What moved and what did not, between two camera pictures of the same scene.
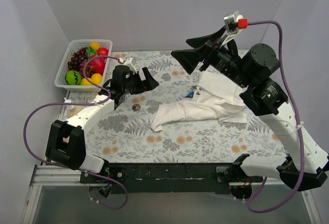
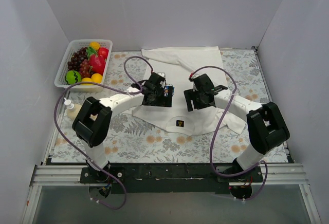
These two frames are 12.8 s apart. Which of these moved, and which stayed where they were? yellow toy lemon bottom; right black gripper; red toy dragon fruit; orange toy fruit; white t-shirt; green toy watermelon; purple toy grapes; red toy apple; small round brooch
Moved: small round brooch; white t-shirt; right black gripper
Stayed: red toy apple; red toy dragon fruit; orange toy fruit; purple toy grapes; green toy watermelon; yellow toy lemon bottom
